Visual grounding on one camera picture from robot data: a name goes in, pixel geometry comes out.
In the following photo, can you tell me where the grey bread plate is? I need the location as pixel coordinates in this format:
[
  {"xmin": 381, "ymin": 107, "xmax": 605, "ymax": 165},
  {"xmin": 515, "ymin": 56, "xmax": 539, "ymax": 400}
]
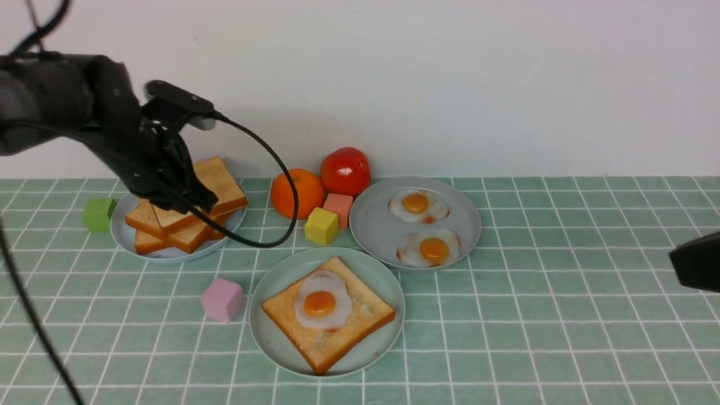
[{"xmin": 111, "ymin": 195, "xmax": 229, "ymax": 264}]

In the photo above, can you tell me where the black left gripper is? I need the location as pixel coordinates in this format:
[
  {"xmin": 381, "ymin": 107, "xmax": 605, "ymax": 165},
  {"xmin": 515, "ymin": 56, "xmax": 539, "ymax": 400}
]
[{"xmin": 84, "ymin": 56, "xmax": 218, "ymax": 214}]

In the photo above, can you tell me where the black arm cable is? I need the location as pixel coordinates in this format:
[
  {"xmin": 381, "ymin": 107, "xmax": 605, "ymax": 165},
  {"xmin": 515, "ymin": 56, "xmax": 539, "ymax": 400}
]
[{"xmin": 0, "ymin": 219, "xmax": 85, "ymax": 405}]

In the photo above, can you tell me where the grey egg plate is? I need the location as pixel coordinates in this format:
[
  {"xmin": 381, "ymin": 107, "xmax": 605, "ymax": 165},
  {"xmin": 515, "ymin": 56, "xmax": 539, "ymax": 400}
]
[{"xmin": 349, "ymin": 177, "xmax": 483, "ymax": 271}]

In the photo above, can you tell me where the yellow cube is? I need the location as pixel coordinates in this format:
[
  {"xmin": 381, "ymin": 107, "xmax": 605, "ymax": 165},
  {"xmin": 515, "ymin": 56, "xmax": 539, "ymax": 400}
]
[{"xmin": 304, "ymin": 207, "xmax": 339, "ymax": 246}]

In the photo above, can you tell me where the green centre plate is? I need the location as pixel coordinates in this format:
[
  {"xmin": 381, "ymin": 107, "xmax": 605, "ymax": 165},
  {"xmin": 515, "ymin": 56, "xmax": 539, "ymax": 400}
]
[{"xmin": 249, "ymin": 247, "xmax": 406, "ymax": 379}]

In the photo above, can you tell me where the salmon pink cube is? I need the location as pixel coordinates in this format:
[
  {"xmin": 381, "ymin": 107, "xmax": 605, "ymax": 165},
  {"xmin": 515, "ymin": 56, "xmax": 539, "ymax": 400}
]
[{"xmin": 322, "ymin": 193, "xmax": 353, "ymax": 229}]

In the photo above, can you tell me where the toast slice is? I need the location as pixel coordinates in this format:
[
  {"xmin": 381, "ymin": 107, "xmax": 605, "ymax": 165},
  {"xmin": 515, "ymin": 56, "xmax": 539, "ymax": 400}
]
[
  {"xmin": 124, "ymin": 200, "xmax": 224, "ymax": 255},
  {"xmin": 260, "ymin": 256, "xmax": 398, "ymax": 375},
  {"xmin": 134, "ymin": 224, "xmax": 223, "ymax": 255},
  {"xmin": 152, "ymin": 156, "xmax": 248, "ymax": 232}
]

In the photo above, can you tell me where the fried egg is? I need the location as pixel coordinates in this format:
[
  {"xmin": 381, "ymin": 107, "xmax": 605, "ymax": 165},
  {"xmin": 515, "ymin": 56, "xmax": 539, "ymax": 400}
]
[
  {"xmin": 294, "ymin": 270, "xmax": 353, "ymax": 331},
  {"xmin": 396, "ymin": 228, "xmax": 461, "ymax": 268},
  {"xmin": 388, "ymin": 188, "xmax": 450, "ymax": 224}
]

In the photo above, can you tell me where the green cube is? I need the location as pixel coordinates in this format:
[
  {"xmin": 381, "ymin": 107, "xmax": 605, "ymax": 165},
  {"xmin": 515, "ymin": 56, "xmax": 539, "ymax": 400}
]
[{"xmin": 82, "ymin": 197, "xmax": 116, "ymax": 233}]

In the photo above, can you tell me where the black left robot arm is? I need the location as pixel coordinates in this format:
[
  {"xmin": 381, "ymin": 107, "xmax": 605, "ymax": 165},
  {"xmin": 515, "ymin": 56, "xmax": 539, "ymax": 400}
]
[{"xmin": 2, "ymin": 53, "xmax": 206, "ymax": 213}]

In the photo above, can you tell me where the black camera cable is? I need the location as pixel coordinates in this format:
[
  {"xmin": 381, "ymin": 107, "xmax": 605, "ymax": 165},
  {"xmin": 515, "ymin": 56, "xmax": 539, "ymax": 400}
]
[{"xmin": 186, "ymin": 110, "xmax": 300, "ymax": 249}]

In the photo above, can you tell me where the red tomato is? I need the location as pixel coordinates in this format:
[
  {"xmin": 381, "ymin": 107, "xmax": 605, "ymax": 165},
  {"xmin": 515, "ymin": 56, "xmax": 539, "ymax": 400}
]
[{"xmin": 319, "ymin": 147, "xmax": 371, "ymax": 197}]

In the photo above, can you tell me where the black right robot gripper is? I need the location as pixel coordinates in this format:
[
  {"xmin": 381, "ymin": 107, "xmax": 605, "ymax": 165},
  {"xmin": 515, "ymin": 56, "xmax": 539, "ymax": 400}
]
[{"xmin": 669, "ymin": 231, "xmax": 719, "ymax": 293}]

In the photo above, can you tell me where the orange fruit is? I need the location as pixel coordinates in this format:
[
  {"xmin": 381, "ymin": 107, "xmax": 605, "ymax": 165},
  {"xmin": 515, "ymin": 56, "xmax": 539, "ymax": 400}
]
[{"xmin": 269, "ymin": 168, "xmax": 326, "ymax": 220}]

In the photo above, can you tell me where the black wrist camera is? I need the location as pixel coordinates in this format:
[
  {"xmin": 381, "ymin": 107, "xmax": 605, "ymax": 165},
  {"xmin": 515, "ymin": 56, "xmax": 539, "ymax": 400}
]
[{"xmin": 142, "ymin": 80, "xmax": 217, "ymax": 132}]

